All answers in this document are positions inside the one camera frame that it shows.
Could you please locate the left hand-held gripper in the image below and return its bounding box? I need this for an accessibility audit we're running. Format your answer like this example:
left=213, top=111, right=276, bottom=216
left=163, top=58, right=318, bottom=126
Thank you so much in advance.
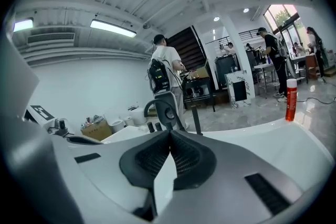
left=0, top=31, right=103, bottom=224

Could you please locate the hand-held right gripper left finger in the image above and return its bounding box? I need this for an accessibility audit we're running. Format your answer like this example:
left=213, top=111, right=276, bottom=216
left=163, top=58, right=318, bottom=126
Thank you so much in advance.
left=51, top=130, right=172, bottom=224

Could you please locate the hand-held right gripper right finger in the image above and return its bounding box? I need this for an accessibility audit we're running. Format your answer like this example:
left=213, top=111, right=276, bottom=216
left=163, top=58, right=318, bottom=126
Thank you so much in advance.
left=156, top=130, right=307, bottom=224

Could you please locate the white bathtub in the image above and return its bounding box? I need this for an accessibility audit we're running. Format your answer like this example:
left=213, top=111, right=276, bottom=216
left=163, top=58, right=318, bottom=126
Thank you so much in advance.
left=101, top=119, right=335, bottom=216

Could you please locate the cardboard box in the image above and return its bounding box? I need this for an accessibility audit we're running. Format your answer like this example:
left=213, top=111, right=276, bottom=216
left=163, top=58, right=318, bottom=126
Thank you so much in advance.
left=80, top=121, right=113, bottom=142

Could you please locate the white marble cabinet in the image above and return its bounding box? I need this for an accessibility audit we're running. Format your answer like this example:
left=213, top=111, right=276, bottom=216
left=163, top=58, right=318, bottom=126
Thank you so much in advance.
left=224, top=69, right=256, bottom=109

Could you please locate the black metal table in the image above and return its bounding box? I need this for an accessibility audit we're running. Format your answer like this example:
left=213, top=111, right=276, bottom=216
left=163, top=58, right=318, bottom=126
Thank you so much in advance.
left=180, top=58, right=218, bottom=113

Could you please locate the black backpack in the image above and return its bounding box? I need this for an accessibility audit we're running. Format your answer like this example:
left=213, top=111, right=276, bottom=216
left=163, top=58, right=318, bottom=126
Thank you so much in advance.
left=146, top=58, right=172, bottom=95

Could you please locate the orange bottle with white cap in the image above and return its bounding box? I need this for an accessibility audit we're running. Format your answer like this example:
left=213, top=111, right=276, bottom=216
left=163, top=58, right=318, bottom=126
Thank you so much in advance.
left=286, top=78, right=298, bottom=122

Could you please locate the ceiling air vent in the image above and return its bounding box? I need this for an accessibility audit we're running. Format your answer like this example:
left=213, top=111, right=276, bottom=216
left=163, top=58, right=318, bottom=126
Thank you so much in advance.
left=26, top=32, right=76, bottom=46

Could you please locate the long ceiling light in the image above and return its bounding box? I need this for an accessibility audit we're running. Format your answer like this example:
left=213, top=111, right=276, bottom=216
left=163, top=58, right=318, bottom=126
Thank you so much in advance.
left=13, top=17, right=35, bottom=33
left=90, top=18, right=138, bottom=38

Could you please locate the white table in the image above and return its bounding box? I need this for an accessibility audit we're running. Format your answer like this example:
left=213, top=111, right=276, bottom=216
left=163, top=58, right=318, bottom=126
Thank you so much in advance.
left=253, top=63, right=279, bottom=95

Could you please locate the dark staircase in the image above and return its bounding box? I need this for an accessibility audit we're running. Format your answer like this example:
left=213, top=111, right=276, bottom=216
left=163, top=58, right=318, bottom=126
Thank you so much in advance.
left=167, top=25, right=208, bottom=70

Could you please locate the large window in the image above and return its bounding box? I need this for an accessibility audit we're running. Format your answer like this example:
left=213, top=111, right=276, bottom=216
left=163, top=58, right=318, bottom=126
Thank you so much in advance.
left=263, top=4, right=300, bottom=33

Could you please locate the floor cable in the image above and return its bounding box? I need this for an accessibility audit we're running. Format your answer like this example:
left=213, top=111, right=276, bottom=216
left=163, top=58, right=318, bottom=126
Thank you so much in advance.
left=296, top=96, right=336, bottom=105

